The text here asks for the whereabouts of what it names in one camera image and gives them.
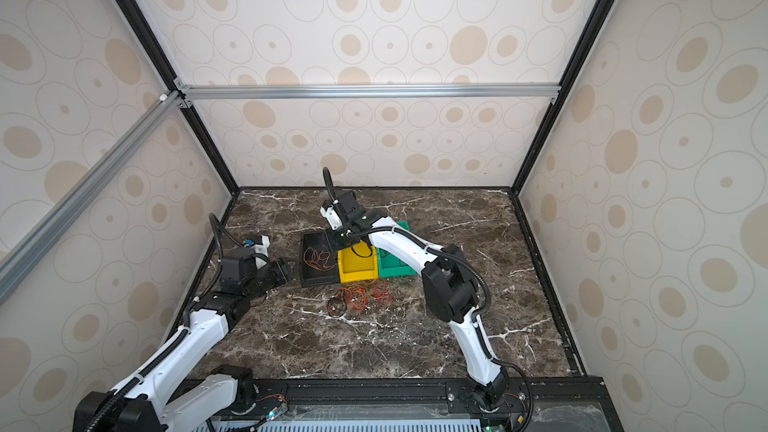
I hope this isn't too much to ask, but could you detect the orange cable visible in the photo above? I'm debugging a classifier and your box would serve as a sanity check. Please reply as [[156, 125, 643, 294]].
[[301, 245, 338, 272]]

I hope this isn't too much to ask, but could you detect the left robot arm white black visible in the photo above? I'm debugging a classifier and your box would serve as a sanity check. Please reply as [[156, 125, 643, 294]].
[[72, 236, 290, 431]]

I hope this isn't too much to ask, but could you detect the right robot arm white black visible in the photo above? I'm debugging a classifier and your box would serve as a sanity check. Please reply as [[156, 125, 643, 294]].
[[320, 176, 534, 412]]

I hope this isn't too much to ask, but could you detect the yellow plastic bin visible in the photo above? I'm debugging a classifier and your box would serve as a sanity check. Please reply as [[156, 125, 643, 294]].
[[337, 242, 378, 283]]

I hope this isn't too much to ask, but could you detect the black plastic bin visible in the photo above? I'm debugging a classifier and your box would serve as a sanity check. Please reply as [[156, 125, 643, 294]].
[[299, 231, 340, 288]]

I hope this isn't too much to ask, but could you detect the green plastic bin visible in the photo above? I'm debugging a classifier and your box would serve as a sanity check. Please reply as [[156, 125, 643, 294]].
[[376, 248, 417, 279]]

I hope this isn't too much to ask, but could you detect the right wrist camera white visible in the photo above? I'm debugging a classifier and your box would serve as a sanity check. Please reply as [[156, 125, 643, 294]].
[[320, 205, 343, 230]]

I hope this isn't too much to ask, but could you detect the horizontal aluminium frame bar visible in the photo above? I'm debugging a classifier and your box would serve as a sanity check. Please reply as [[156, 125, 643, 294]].
[[181, 83, 560, 100]]

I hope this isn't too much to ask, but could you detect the left aluminium frame bar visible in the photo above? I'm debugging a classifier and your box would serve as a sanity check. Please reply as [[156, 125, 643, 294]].
[[1, 91, 181, 302]]

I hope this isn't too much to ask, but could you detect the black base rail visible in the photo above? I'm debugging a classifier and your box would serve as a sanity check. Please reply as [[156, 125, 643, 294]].
[[197, 377, 623, 431]]

